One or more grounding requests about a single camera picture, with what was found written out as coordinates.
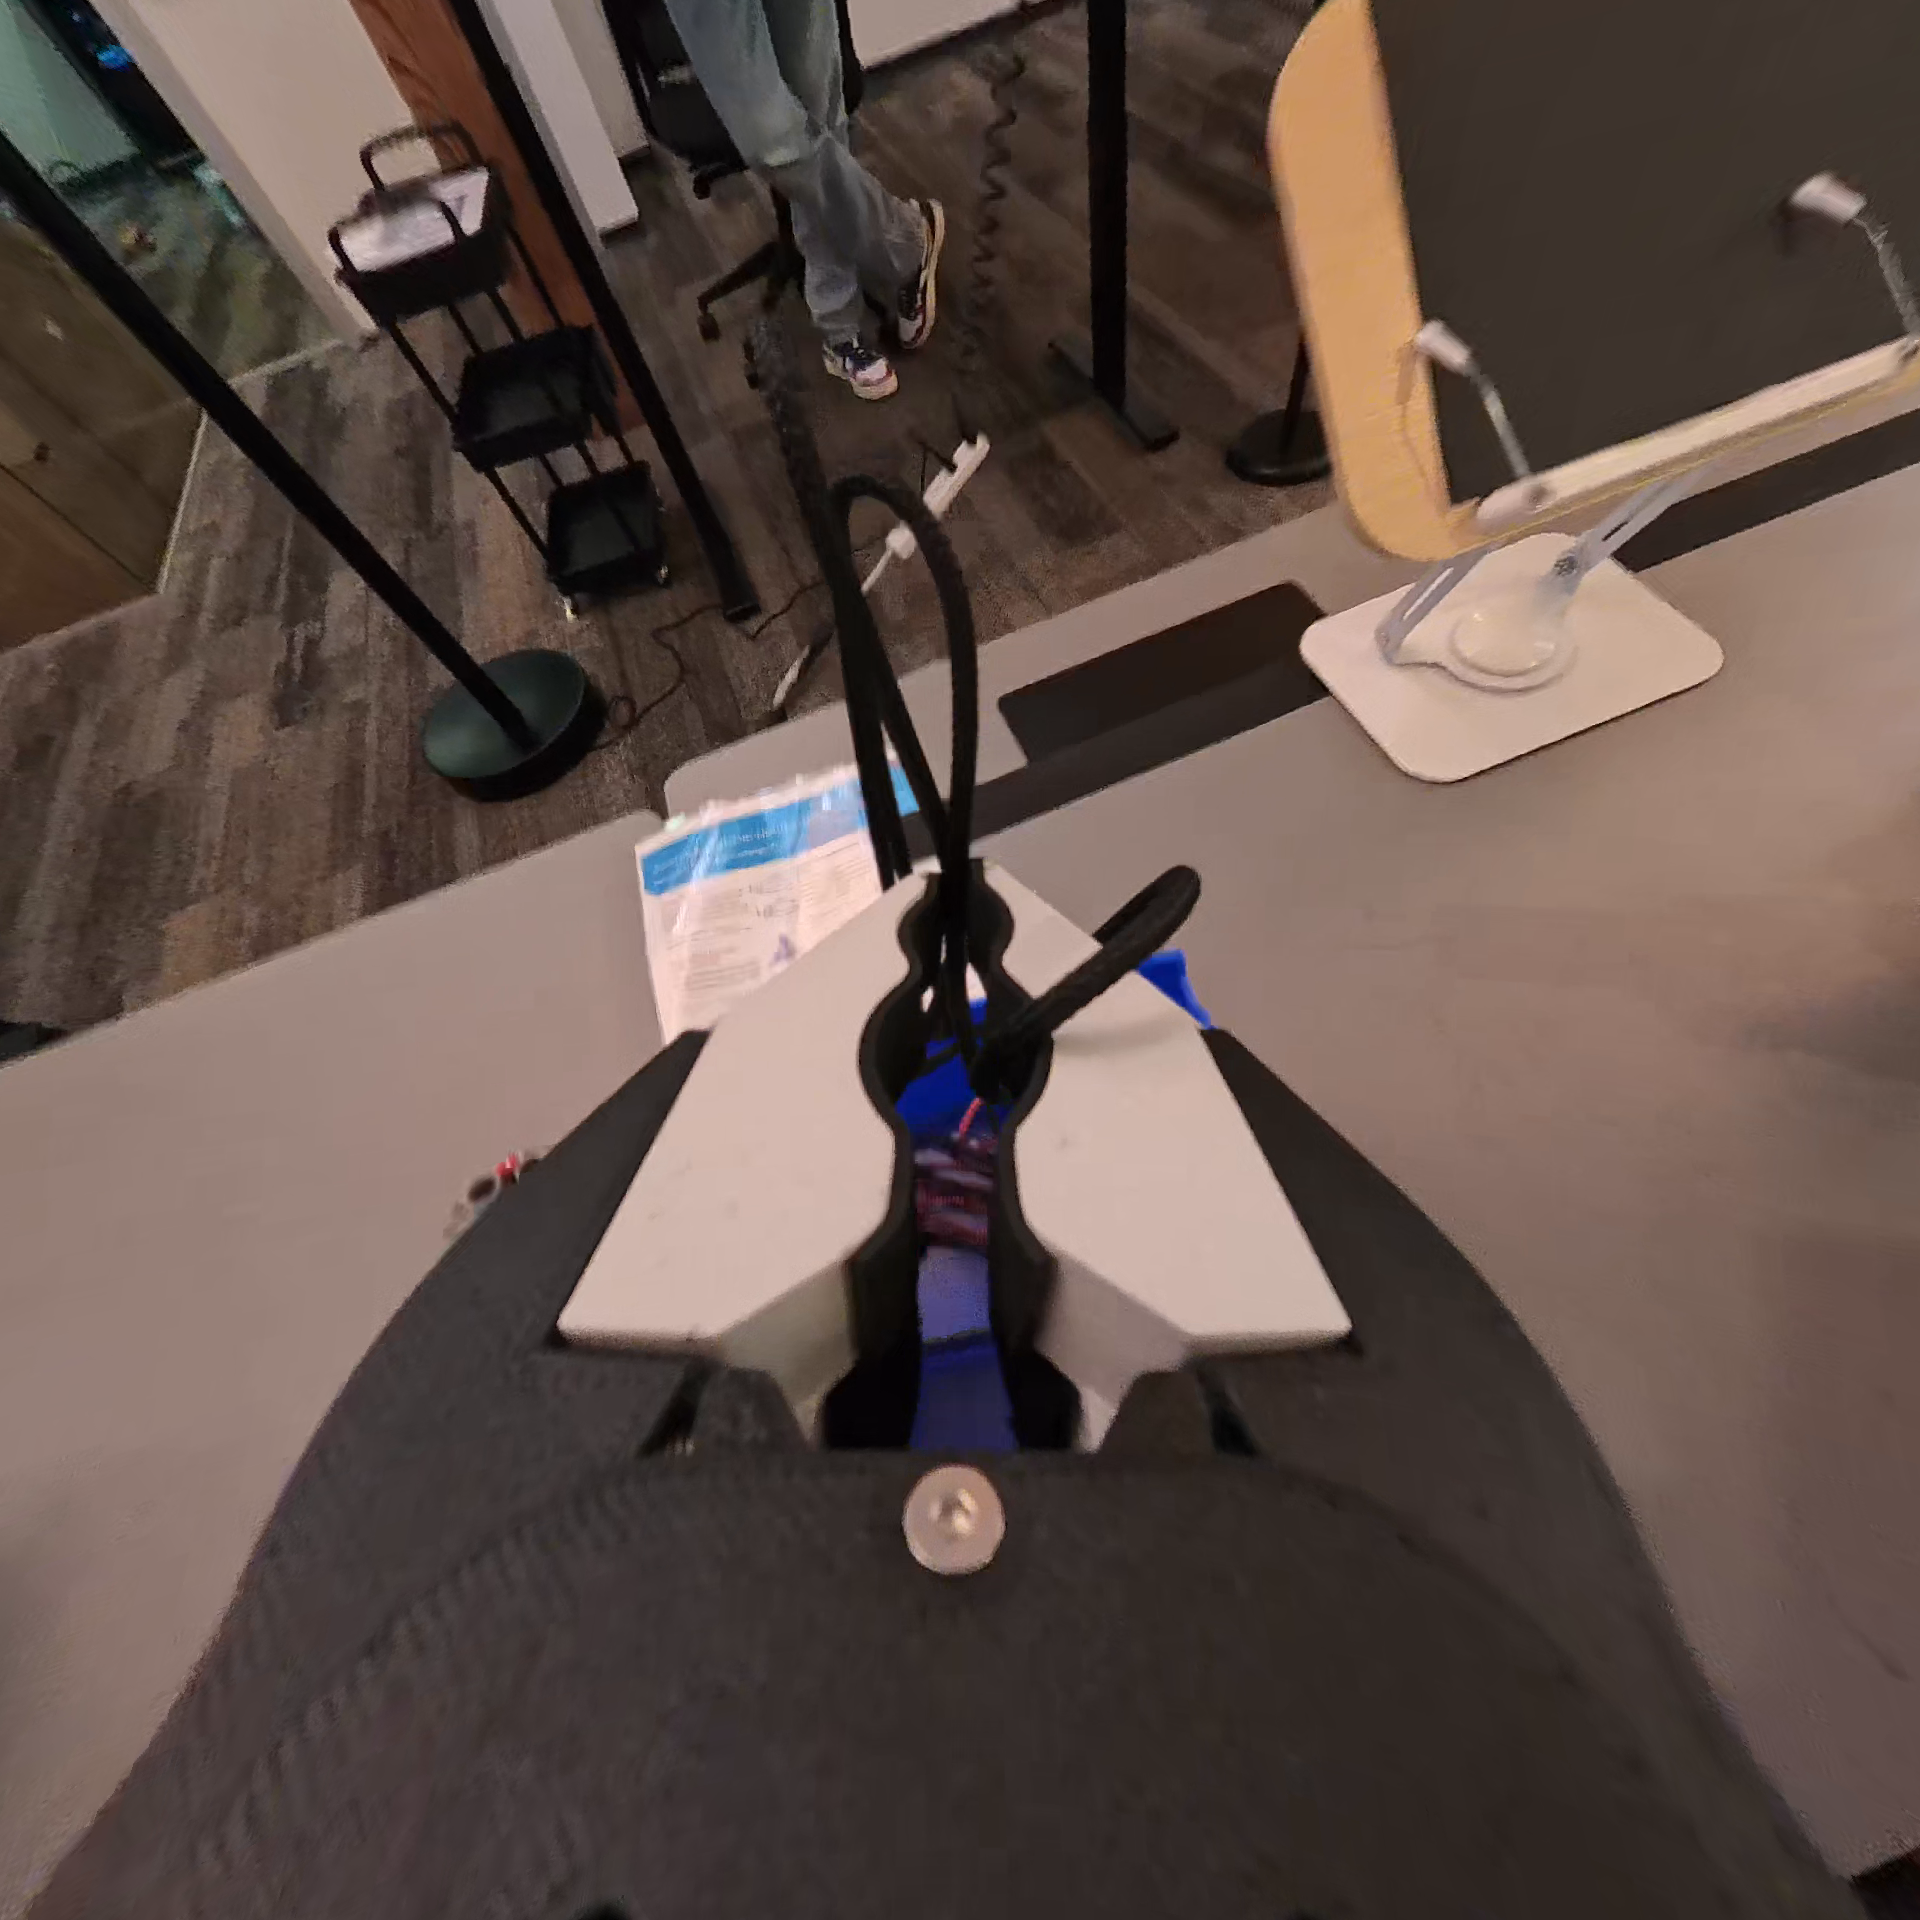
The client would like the wooden edged display board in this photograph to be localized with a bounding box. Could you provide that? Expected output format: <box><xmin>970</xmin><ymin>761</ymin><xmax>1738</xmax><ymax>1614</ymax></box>
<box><xmin>1266</xmin><ymin>0</ymin><xmax>1920</xmax><ymax>561</ymax></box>

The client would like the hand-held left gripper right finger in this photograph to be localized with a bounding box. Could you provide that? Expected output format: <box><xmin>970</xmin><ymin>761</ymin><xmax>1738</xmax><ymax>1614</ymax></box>
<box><xmin>962</xmin><ymin>865</ymin><xmax>1355</xmax><ymax>1450</ymax></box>

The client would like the black round base pole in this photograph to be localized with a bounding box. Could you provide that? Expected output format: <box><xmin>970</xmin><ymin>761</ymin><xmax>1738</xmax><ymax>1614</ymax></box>
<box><xmin>1226</xmin><ymin>334</ymin><xmax>1340</xmax><ymax>487</ymax></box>
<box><xmin>0</xmin><ymin>132</ymin><xmax>611</xmax><ymax>805</ymax></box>

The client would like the black desk leg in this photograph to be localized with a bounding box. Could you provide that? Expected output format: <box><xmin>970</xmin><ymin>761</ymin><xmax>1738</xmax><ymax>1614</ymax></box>
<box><xmin>1051</xmin><ymin>0</ymin><xmax>1182</xmax><ymax>456</ymax></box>
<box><xmin>447</xmin><ymin>0</ymin><xmax>764</xmax><ymax>625</ymax></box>

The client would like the white folding stand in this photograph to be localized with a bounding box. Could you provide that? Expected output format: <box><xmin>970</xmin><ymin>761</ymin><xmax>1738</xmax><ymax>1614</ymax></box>
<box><xmin>1301</xmin><ymin>174</ymin><xmax>1920</xmax><ymax>788</ymax></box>

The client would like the black charging cable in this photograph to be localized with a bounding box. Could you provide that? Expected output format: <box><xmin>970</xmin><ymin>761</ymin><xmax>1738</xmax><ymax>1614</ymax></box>
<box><xmin>829</xmin><ymin>478</ymin><xmax>1205</xmax><ymax>1112</ymax></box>

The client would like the blue plastic bin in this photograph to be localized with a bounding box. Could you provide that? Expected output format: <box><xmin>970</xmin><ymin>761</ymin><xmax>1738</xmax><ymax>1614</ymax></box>
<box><xmin>897</xmin><ymin>947</ymin><xmax>1212</xmax><ymax>1453</ymax></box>

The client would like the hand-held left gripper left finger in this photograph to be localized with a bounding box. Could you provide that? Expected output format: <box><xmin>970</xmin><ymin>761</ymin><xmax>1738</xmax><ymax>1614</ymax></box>
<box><xmin>559</xmin><ymin>876</ymin><xmax>962</xmax><ymax>1450</ymax></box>

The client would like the printed paper sheet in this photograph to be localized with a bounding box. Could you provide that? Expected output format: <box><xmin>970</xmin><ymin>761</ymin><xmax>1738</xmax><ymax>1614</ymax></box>
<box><xmin>632</xmin><ymin>768</ymin><xmax>928</xmax><ymax>1051</ymax></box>

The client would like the red braided cable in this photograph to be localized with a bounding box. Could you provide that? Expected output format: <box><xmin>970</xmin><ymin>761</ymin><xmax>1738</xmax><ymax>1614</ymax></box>
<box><xmin>911</xmin><ymin>1097</ymin><xmax>1002</xmax><ymax>1249</ymax></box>

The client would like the black coiled cable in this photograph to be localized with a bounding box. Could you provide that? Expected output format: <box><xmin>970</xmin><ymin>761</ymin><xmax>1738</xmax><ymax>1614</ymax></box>
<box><xmin>956</xmin><ymin>41</ymin><xmax>1033</xmax><ymax>381</ymax></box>

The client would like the white power strip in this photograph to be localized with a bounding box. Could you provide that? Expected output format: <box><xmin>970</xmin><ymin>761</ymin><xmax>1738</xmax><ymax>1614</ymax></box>
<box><xmin>769</xmin><ymin>431</ymin><xmax>998</xmax><ymax>711</ymax></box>

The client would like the black tiered rolling cart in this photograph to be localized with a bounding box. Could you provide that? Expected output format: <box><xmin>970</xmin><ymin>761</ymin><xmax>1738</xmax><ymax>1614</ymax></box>
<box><xmin>329</xmin><ymin>123</ymin><xmax>674</xmax><ymax>613</ymax></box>

